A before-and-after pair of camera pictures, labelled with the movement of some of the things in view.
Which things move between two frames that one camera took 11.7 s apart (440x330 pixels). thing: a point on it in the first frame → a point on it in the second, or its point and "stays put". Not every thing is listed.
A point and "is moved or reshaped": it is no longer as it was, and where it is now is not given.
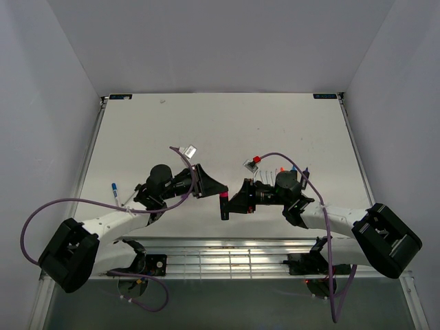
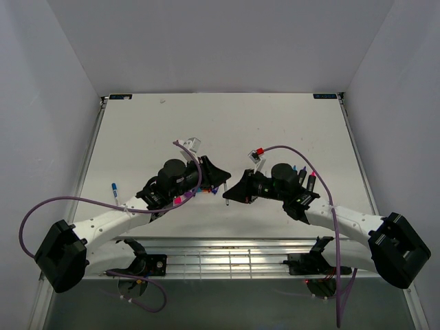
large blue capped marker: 115,189 stays put
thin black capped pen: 123,204 is moved or reshaped
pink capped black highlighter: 224,205 → 311,182
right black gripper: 243,202 → 243,192
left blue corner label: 120,96 stays put
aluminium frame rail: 304,256 stays put
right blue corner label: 324,95 stays put
